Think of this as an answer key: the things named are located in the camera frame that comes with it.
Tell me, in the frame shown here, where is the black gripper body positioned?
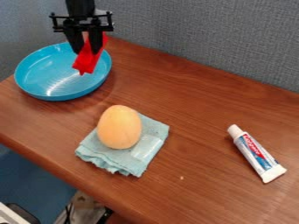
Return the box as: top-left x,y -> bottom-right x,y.
49,0 -> 114,32

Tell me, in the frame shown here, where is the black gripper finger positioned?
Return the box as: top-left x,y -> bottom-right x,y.
64,27 -> 84,54
88,27 -> 102,54

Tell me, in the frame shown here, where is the red rectangular block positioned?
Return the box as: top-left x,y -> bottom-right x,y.
72,32 -> 108,75

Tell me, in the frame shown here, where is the blue plate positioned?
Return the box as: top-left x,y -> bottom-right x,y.
13,42 -> 112,102

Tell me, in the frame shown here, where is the orange egg-shaped sponge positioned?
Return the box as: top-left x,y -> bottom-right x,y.
97,105 -> 142,150

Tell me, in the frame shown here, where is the light blue folded cloth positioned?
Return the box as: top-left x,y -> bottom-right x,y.
74,114 -> 169,178

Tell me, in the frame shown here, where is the grey table leg base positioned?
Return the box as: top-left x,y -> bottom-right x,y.
53,191 -> 113,224

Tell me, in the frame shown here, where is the white toothpaste tube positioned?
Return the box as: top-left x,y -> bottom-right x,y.
228,124 -> 287,184

